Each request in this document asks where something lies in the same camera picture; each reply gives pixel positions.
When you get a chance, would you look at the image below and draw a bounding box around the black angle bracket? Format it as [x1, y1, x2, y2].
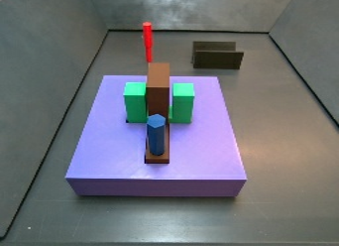
[193, 41, 245, 69]

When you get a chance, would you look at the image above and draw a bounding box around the purple base board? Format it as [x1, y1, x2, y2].
[67, 75, 247, 196]

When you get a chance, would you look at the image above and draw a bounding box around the red hexagonal peg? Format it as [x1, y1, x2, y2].
[143, 22, 153, 62]

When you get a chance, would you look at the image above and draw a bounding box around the brown T-shaped block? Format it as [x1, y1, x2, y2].
[145, 62, 170, 164]

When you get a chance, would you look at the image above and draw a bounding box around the green block left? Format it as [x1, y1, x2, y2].
[123, 82, 147, 123]

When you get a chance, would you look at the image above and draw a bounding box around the green block right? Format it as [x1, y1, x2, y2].
[170, 83, 195, 124]

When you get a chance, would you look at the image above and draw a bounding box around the blue hexagonal peg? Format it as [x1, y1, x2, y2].
[147, 114, 166, 156]

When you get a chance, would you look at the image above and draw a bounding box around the green block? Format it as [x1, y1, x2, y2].
[170, 83, 195, 124]
[123, 82, 147, 123]

